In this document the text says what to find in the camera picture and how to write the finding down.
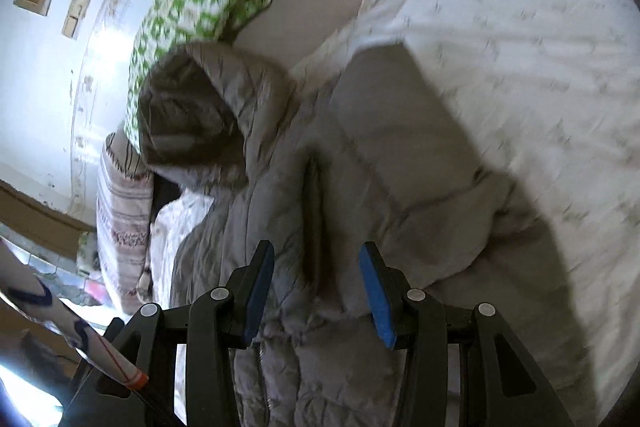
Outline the grey quilted blanket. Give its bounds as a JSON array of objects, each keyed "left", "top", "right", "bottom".
[{"left": 135, "top": 39, "right": 601, "bottom": 427}]

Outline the white floral bedsheet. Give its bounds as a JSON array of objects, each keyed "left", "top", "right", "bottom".
[{"left": 149, "top": 0, "right": 637, "bottom": 423}]

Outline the beige wall switch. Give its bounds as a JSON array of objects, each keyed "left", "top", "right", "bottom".
[{"left": 61, "top": 0, "right": 94, "bottom": 40}]

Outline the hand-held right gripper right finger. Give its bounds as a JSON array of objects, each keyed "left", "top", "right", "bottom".
[{"left": 358, "top": 240, "right": 576, "bottom": 427}]

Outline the striped floral pillow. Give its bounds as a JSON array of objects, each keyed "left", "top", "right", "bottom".
[{"left": 95, "top": 132, "right": 157, "bottom": 314}]

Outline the white rod with orange band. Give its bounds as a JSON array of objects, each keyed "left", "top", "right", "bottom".
[{"left": 0, "top": 237, "right": 151, "bottom": 390}]

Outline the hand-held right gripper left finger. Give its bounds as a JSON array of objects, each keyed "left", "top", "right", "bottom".
[{"left": 65, "top": 239, "right": 276, "bottom": 427}]

